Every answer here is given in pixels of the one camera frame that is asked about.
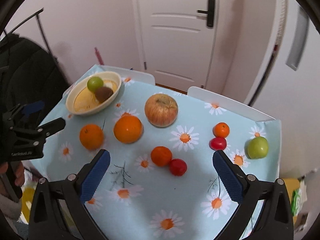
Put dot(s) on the small tangerine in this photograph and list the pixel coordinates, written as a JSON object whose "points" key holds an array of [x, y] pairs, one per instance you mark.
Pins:
{"points": [[221, 130], [161, 156]]}

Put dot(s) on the red tomato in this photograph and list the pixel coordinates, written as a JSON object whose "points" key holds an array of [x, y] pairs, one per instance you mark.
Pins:
{"points": [[218, 143], [177, 167]]}

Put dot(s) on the green snack packet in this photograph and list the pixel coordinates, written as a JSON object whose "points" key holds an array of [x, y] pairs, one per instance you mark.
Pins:
{"points": [[299, 197]]}

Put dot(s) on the medium orange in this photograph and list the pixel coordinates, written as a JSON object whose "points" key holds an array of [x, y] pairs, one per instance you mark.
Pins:
{"points": [[91, 137]]}

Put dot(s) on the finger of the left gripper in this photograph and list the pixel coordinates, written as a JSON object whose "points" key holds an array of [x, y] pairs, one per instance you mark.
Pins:
{"points": [[33, 107], [50, 128]]}

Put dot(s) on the white chair back right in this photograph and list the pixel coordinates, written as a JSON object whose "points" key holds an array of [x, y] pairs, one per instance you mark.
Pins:
{"points": [[228, 104]]}

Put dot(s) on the yellow stool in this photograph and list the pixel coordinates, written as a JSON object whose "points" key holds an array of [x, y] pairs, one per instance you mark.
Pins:
{"points": [[291, 184]]}

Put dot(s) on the brown kiwi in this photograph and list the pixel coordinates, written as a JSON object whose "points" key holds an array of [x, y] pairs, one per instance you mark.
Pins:
{"points": [[103, 93]]}

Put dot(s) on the green apple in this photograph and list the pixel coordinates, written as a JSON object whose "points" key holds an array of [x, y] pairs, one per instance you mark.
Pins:
{"points": [[94, 83], [257, 148]]}

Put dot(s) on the pink broom handle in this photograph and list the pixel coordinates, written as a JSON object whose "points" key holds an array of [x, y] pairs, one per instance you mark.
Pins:
{"points": [[98, 55]]}

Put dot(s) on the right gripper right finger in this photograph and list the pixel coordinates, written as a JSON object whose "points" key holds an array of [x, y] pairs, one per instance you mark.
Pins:
{"points": [[275, 219]]}

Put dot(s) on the white panel door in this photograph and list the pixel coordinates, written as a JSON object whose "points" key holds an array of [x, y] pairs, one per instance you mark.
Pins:
{"points": [[177, 44]]}

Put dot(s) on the green apple in bowl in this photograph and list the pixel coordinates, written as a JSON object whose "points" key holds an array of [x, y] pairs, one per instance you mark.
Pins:
{"points": [[94, 83]]}

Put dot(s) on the black door handle lock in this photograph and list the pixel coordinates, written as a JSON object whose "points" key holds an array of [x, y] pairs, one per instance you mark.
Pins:
{"points": [[210, 12]]}

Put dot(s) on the cream oval fruit bowl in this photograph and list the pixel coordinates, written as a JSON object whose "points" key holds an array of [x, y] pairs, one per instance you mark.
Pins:
{"points": [[81, 101]]}

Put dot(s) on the large orange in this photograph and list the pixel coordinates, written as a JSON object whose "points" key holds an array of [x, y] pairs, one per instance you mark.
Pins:
{"points": [[128, 129]]}

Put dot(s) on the white wardrobe sliding door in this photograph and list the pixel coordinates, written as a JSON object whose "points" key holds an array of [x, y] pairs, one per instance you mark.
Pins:
{"points": [[291, 93]]}

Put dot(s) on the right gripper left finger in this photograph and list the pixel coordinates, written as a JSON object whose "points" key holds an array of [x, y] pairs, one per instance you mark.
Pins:
{"points": [[46, 217]]}

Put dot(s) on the person's left hand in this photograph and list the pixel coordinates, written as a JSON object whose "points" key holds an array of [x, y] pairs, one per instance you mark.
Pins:
{"points": [[12, 179]]}

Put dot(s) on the daisy print blue tablecloth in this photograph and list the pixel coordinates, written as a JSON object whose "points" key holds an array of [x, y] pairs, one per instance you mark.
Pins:
{"points": [[137, 199]]}

